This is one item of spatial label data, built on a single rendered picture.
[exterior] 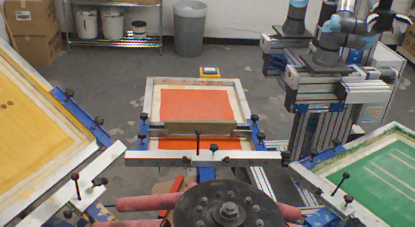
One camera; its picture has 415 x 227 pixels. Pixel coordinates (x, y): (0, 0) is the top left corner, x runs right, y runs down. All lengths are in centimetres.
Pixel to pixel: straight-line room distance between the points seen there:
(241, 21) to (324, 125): 325
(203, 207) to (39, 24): 396
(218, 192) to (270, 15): 470
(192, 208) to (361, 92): 135
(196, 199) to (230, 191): 11
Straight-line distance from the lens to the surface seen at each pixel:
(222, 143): 190
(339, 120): 264
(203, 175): 157
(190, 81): 238
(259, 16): 562
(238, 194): 112
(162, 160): 166
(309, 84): 214
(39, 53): 495
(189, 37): 503
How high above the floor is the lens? 207
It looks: 31 degrees down
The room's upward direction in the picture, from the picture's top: 5 degrees clockwise
